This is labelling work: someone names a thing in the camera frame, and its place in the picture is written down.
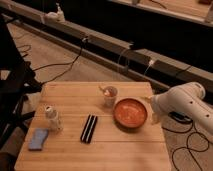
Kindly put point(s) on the black striped rectangular case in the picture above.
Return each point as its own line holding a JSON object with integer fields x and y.
{"x": 88, "y": 129}

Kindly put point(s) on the small white bottle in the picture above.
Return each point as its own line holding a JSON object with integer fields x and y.
{"x": 53, "y": 117}

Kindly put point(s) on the orange bowl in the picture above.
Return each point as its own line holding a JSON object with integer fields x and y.
{"x": 130, "y": 113}

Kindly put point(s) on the blue sponge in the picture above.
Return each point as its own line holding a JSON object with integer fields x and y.
{"x": 38, "y": 139}

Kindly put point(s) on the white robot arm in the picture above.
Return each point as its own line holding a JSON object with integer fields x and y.
{"x": 186, "y": 100}

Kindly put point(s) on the white device on rail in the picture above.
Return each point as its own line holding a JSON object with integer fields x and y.
{"x": 58, "y": 15}

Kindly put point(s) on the grey metal rail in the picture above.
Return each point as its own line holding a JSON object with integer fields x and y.
{"x": 113, "y": 26}

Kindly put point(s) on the wooden table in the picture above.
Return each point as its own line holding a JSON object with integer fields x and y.
{"x": 110, "y": 149}

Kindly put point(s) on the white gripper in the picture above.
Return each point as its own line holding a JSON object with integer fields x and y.
{"x": 157, "y": 111}

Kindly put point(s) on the clear plastic cup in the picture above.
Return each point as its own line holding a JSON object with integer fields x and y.
{"x": 110, "y": 95}

